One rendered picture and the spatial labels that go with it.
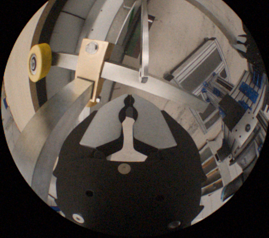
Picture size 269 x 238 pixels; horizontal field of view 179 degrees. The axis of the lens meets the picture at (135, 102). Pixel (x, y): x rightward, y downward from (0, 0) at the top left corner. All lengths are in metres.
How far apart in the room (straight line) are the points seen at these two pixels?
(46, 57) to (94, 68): 0.11
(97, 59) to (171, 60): 0.98
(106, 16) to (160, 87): 0.37
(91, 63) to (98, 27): 0.29
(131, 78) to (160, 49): 0.90
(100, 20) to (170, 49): 0.82
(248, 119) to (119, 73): 0.48
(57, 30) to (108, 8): 0.23
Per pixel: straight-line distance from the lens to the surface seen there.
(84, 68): 0.18
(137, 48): 0.32
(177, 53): 1.12
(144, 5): 0.16
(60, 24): 0.36
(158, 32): 1.07
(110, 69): 0.17
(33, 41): 0.27
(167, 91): 0.19
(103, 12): 0.46
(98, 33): 0.43
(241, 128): 0.44
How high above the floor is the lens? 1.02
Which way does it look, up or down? 59 degrees down
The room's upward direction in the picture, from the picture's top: 178 degrees clockwise
